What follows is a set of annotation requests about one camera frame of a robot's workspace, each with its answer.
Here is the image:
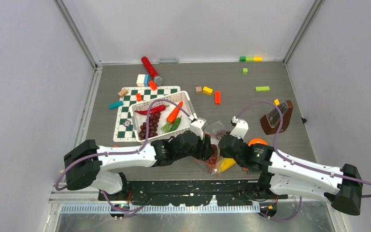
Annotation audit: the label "yellow fake banana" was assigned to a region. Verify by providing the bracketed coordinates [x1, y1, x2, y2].
[214, 158, 236, 173]

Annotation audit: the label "green fake chili pepper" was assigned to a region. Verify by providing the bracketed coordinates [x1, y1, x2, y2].
[169, 117, 182, 132]

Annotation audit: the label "pink fake grapes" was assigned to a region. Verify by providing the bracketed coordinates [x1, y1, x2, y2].
[206, 152, 218, 166]

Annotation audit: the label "clear zip top bag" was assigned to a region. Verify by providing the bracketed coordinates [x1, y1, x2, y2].
[196, 121, 227, 175]

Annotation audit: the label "orange fake carrot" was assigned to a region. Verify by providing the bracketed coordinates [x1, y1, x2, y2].
[161, 101, 183, 133]

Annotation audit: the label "white plastic basket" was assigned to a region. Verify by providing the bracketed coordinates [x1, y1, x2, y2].
[129, 91, 197, 143]

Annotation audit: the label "purple fake grapes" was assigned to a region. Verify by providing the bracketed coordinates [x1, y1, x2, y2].
[138, 113, 161, 140]

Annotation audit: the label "red fake chili pepper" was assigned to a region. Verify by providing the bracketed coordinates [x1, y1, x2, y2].
[135, 105, 167, 115]

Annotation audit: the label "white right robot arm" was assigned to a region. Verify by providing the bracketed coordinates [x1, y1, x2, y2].
[218, 134, 363, 216]

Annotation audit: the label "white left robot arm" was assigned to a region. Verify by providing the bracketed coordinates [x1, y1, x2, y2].
[63, 131, 215, 200]

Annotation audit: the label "orange S-shaped track piece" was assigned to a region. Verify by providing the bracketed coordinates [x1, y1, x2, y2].
[242, 138, 269, 172]

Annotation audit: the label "brown box with lid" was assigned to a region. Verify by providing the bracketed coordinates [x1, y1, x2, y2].
[260, 101, 294, 135]

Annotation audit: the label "red rectangular block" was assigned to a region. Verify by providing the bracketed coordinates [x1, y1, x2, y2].
[214, 91, 221, 104]

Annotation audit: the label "brown wooden cube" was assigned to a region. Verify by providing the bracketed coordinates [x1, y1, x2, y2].
[195, 86, 202, 94]

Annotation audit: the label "green white chessboard mat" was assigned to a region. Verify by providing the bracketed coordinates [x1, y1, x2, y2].
[113, 86, 181, 143]

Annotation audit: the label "small yellow cube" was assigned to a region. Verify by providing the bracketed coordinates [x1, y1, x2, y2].
[273, 99, 280, 106]

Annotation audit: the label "flat green block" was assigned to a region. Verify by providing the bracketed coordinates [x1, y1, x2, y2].
[255, 86, 271, 92]

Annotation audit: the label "small red block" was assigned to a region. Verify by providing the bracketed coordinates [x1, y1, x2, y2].
[136, 93, 143, 102]

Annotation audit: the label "red block near tube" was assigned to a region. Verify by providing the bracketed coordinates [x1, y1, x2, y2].
[148, 81, 157, 90]

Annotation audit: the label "red cylinder tube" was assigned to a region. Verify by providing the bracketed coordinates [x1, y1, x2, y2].
[141, 57, 163, 86]

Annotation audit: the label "white blue toy block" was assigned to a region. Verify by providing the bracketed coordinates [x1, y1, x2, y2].
[136, 74, 150, 87]

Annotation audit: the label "teal block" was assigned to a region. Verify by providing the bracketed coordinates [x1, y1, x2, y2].
[109, 101, 124, 110]

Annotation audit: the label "tan wooden block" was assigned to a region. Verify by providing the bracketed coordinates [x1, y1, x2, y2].
[118, 88, 128, 98]

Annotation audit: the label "green yellow block row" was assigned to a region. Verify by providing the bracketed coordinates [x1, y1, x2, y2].
[239, 56, 263, 62]

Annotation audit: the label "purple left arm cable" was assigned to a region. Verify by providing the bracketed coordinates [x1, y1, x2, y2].
[55, 98, 194, 219]

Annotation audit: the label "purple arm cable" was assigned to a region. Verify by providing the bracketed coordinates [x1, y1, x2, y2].
[235, 101, 371, 223]
[55, 98, 194, 219]

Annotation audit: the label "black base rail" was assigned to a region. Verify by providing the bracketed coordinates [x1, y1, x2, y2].
[106, 180, 277, 206]

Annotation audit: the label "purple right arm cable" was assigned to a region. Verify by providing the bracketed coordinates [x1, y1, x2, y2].
[235, 101, 371, 223]

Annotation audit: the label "white slotted cable duct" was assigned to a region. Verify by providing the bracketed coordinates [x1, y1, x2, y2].
[60, 202, 260, 214]

